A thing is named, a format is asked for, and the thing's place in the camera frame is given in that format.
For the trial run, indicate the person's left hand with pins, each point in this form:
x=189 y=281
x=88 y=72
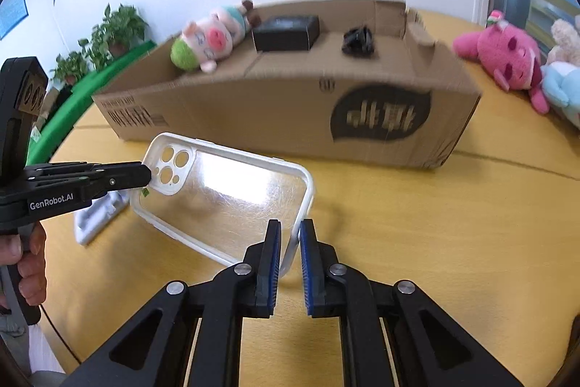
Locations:
x=34 y=273

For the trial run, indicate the blue framed wall poster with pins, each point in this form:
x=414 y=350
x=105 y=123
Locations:
x=10 y=8

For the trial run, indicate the pig plush toy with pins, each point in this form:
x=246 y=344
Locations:
x=213 y=35

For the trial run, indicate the blue plush with red band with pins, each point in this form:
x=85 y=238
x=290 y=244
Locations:
x=564 y=87

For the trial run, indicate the person's grey clothing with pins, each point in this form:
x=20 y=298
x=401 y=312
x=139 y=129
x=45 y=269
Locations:
x=18 y=346

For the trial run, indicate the pink plush bear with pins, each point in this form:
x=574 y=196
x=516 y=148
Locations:
x=512 y=56

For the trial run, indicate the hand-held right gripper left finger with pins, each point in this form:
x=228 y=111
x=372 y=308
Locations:
x=272 y=269

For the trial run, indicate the green board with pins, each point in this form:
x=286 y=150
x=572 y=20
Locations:
x=90 y=85

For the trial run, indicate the cardboard box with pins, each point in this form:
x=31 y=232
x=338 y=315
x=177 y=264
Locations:
x=272 y=110

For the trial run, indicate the white folding phone stand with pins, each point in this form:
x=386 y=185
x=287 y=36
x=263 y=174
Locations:
x=97 y=219

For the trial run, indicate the green potted plant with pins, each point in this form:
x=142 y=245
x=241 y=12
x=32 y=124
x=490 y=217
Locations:
x=120 y=29
x=72 y=63

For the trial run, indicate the cream plush toy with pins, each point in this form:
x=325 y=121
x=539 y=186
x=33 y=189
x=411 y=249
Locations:
x=566 y=42

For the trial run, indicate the small black clip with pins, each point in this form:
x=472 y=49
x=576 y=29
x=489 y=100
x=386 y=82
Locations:
x=358 y=41

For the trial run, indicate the clear white phone case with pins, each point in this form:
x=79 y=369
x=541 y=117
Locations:
x=217 y=210

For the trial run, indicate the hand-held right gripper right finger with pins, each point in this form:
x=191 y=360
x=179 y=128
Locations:
x=307 y=273

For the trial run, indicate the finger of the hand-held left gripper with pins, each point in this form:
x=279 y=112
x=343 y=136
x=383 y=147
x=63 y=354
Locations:
x=122 y=178

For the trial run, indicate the black rectangular box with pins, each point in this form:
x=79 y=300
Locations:
x=285 y=33

